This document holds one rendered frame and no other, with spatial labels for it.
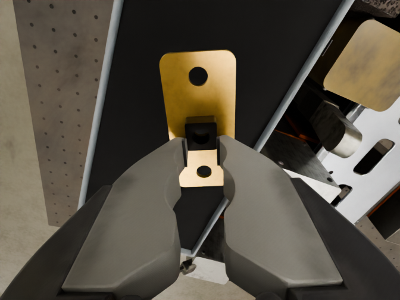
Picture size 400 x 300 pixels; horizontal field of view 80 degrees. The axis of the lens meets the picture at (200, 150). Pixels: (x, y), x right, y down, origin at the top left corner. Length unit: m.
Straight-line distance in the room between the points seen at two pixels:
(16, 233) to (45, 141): 1.83
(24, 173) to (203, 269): 1.74
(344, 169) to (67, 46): 0.68
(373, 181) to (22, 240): 2.58
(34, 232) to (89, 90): 1.95
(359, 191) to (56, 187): 0.89
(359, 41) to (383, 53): 0.03
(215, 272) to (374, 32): 0.46
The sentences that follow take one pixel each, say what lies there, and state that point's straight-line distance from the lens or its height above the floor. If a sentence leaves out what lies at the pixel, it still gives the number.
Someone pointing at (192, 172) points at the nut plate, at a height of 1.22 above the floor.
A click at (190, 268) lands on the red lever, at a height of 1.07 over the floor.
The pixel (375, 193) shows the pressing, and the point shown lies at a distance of 0.56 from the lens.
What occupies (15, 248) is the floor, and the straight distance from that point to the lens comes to 2.84.
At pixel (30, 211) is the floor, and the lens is 2.36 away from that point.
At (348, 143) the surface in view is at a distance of 0.32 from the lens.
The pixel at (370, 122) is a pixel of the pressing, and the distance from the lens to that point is 0.46.
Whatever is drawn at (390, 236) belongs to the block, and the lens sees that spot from 0.62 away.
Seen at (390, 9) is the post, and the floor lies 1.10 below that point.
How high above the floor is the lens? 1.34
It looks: 58 degrees down
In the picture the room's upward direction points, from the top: 179 degrees counter-clockwise
